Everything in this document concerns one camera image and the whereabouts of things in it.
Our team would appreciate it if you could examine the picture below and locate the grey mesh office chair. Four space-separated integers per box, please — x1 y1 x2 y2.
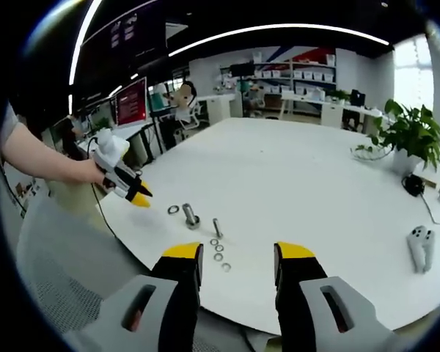
16 197 279 352

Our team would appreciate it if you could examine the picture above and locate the white office chair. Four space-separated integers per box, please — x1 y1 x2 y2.
177 98 206 130

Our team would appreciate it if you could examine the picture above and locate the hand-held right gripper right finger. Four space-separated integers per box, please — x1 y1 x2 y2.
273 241 404 352

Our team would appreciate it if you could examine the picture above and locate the white cabinet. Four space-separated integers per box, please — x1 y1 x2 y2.
197 93 243 125

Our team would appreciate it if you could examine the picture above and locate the clear wire bowl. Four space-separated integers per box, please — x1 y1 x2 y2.
351 144 393 162

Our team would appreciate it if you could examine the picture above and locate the long curved ceiling light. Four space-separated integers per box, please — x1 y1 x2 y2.
167 23 390 58

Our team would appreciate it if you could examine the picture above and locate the red-screen monitor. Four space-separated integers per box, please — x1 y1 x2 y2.
114 76 148 128

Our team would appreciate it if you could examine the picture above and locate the short curved ceiling light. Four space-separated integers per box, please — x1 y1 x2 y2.
68 0 103 87

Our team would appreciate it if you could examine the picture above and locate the white cable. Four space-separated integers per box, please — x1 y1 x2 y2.
419 192 440 227

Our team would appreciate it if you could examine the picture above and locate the large threaded steel stud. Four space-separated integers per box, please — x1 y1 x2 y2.
181 202 202 230

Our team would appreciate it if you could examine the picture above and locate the white handheld controller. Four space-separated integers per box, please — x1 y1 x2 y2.
406 225 436 275

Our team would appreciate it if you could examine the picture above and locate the storage shelf with white bins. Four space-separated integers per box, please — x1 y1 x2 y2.
251 51 337 96

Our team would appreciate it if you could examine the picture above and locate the white desk with black legs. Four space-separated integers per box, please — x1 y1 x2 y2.
76 120 169 169

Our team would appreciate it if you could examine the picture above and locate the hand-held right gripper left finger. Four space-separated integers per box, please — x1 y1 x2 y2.
64 241 205 352

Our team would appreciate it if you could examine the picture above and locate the green potted plant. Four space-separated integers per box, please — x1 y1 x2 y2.
351 98 440 177

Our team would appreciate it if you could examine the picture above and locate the person's left hand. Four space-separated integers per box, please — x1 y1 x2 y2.
72 158 106 185

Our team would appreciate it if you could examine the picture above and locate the black desktop device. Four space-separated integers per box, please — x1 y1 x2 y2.
401 174 426 197

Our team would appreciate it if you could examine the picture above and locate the person's grey shirt sleeve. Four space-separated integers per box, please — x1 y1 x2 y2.
0 102 21 147

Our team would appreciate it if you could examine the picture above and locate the long white background desk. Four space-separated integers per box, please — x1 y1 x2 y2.
280 90 384 128

